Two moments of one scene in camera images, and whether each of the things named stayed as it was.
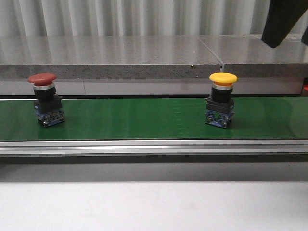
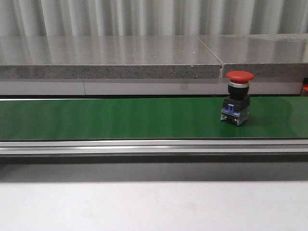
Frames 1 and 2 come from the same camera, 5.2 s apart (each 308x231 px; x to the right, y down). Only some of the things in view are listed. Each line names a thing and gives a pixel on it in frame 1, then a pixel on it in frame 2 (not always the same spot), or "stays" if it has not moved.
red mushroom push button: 48,104 → 236,104
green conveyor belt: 260,126 stays
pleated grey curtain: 139,18 stays
